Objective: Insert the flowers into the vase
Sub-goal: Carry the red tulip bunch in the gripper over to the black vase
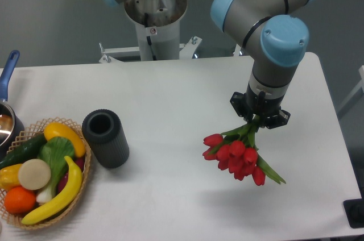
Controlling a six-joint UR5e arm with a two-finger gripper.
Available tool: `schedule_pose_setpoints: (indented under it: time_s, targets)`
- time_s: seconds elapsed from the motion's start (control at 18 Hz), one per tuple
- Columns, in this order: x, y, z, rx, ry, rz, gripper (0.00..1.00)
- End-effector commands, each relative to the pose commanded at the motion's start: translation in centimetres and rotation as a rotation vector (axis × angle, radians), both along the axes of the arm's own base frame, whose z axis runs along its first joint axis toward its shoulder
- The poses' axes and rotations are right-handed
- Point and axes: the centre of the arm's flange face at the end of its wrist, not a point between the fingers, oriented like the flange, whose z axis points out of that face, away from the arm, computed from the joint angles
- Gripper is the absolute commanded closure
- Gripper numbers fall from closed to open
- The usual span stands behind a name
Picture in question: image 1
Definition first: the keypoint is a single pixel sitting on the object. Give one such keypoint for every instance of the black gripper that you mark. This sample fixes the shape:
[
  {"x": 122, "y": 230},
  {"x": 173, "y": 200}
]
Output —
[{"x": 263, "y": 102}]

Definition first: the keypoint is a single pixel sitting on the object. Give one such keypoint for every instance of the red tulip bouquet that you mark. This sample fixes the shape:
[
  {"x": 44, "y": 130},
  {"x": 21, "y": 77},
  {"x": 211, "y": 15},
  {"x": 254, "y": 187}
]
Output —
[{"x": 236, "y": 151}]

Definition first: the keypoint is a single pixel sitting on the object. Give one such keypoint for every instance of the dark grey ribbed vase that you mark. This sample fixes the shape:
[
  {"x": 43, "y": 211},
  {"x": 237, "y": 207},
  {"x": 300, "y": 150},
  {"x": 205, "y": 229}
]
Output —
[{"x": 103, "y": 131}]

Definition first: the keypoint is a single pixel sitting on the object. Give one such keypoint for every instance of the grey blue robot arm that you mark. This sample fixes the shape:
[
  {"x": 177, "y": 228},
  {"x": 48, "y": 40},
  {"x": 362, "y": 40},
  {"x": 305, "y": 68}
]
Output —
[{"x": 264, "y": 29}]

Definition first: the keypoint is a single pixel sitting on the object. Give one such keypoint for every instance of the black device at table edge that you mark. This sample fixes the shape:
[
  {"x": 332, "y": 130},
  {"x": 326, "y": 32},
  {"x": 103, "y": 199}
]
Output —
[{"x": 354, "y": 212}]

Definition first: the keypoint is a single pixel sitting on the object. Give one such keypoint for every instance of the red vegetable in basket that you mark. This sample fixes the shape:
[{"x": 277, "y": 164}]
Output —
[{"x": 62, "y": 183}]

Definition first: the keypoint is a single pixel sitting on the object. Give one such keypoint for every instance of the yellow banana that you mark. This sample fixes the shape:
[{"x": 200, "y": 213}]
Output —
[{"x": 60, "y": 201}]

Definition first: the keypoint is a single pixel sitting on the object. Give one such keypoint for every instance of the green bok choy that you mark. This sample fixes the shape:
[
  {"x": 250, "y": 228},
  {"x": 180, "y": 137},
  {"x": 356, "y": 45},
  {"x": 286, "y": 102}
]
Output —
[{"x": 53, "y": 153}]

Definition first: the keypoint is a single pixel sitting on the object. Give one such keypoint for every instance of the green cucumber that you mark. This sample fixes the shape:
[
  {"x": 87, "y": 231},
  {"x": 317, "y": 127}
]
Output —
[{"x": 26, "y": 151}]

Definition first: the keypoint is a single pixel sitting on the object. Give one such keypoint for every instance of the round beige disc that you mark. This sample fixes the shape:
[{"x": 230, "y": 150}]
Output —
[{"x": 34, "y": 174}]

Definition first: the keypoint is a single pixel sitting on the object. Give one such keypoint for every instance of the orange fruit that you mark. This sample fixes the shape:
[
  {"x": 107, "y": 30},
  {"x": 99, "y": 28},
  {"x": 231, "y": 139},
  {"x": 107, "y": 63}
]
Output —
[{"x": 19, "y": 200}]

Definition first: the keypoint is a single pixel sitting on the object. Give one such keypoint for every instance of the yellow bell pepper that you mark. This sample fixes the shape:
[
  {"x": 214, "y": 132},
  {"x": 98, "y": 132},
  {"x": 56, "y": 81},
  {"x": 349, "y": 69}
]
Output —
[{"x": 9, "y": 177}]

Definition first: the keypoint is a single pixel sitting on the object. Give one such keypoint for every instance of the white frame at right edge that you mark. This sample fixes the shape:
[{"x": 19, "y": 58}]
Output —
[{"x": 352, "y": 98}]

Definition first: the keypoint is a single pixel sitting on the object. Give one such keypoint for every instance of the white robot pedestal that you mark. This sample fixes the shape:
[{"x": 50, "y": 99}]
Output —
[{"x": 157, "y": 26}]

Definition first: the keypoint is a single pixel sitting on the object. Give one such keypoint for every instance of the blue handled saucepan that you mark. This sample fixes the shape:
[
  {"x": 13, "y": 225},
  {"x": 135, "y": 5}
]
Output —
[{"x": 11, "y": 125}]

